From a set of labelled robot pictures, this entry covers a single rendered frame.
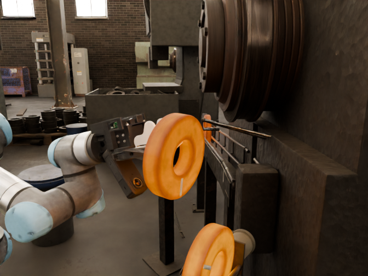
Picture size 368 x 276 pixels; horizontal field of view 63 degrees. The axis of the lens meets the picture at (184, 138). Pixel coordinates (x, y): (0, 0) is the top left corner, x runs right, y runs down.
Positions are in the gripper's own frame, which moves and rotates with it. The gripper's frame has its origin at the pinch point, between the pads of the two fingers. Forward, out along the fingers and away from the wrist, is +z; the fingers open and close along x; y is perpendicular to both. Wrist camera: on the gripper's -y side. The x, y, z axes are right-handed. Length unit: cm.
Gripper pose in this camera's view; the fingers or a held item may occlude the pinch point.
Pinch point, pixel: (176, 145)
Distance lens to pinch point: 54.1
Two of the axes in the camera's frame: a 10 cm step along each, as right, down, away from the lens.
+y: -2.1, -9.7, -0.9
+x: 5.4, -1.9, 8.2
